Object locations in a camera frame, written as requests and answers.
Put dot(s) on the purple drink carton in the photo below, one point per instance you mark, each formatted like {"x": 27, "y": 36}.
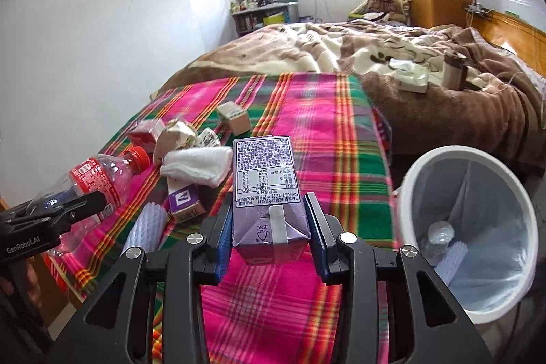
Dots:
{"x": 264, "y": 185}

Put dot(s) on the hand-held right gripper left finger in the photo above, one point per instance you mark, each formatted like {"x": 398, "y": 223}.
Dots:
{"x": 222, "y": 246}

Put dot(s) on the white trash bin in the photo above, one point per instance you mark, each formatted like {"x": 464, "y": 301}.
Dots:
{"x": 426, "y": 170}

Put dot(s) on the white tissue pack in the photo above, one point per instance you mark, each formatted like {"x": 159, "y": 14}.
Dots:
{"x": 410, "y": 77}

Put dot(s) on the small purple carton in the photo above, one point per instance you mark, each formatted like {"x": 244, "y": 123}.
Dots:
{"x": 183, "y": 198}

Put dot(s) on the pink green plaid blanket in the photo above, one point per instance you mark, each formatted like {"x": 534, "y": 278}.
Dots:
{"x": 307, "y": 121}

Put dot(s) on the brown cream fleece blanket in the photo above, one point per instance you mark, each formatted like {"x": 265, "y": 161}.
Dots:
{"x": 298, "y": 48}

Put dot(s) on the white folded towel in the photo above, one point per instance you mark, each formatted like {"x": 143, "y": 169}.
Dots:
{"x": 196, "y": 165}

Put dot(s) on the white brown travel mug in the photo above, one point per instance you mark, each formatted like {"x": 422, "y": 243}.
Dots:
{"x": 453, "y": 69}

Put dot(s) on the clear red label plastic bottle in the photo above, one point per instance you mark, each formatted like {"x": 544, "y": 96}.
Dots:
{"x": 98, "y": 172}

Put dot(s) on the red drink carton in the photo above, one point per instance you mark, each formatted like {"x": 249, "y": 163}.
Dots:
{"x": 142, "y": 136}

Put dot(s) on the patterned paper cup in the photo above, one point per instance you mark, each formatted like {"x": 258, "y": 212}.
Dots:
{"x": 207, "y": 138}

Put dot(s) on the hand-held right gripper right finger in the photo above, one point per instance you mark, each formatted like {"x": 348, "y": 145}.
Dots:
{"x": 316, "y": 246}

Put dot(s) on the brown teddy bear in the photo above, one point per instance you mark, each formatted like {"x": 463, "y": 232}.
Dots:
{"x": 386, "y": 1}

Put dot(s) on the cluttered shelf desk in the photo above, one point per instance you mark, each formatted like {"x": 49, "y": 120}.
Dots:
{"x": 264, "y": 12}

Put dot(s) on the person's left hand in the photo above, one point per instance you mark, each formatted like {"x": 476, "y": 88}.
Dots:
{"x": 29, "y": 276}

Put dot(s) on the clear crushed plastic bottle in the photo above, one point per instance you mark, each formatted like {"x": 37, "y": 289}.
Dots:
{"x": 439, "y": 238}

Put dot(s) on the crumpled white paper cup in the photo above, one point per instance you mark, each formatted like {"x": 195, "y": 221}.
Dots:
{"x": 175, "y": 139}

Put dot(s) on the wooden headboard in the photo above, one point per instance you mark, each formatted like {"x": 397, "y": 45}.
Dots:
{"x": 516, "y": 31}

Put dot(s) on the translucent bin liner bag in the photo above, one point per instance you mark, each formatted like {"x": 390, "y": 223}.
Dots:
{"x": 490, "y": 210}

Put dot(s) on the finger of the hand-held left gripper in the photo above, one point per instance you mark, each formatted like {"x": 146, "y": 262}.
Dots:
{"x": 81, "y": 204}

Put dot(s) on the beige cardboard box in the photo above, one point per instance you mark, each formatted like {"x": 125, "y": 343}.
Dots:
{"x": 234, "y": 117}

